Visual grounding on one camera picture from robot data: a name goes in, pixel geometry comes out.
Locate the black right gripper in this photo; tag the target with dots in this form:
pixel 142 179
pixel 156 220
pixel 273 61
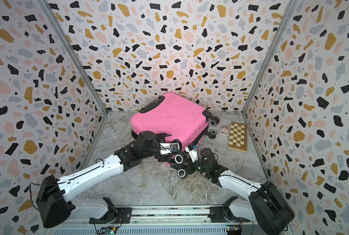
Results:
pixel 189 168

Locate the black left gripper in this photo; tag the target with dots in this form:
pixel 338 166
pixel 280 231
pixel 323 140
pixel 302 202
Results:
pixel 160 137

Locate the pink hard-shell suitcase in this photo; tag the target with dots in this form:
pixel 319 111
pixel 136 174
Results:
pixel 179 117

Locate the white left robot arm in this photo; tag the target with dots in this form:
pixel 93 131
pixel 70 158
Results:
pixel 54 200

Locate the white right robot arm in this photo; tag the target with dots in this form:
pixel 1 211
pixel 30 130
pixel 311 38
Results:
pixel 259 203

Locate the purple playing card box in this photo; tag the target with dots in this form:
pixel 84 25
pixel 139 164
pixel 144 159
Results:
pixel 224 130

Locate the wooden folding chessboard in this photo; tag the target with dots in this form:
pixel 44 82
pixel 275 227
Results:
pixel 238 137

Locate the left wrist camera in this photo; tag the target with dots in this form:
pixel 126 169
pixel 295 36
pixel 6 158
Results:
pixel 168 148

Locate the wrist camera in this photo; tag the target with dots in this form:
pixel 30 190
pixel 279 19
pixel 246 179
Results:
pixel 193 152
pixel 168 148

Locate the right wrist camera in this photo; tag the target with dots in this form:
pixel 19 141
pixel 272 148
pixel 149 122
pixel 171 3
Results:
pixel 193 152

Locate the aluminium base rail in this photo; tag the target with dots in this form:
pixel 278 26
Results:
pixel 163 220

